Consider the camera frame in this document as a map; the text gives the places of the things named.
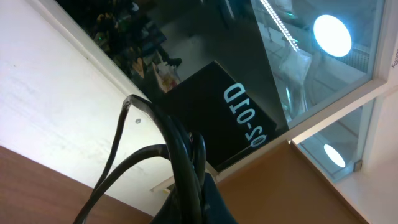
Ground black USB cable bundle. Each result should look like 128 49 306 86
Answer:
73 94 208 224

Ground black sign white letters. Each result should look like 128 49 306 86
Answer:
157 62 277 172

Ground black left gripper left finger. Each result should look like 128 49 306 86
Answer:
150 189 180 224

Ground small round ceiling lamp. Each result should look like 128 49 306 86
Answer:
323 144 346 168

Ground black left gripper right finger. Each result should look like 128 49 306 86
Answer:
203 173 238 224

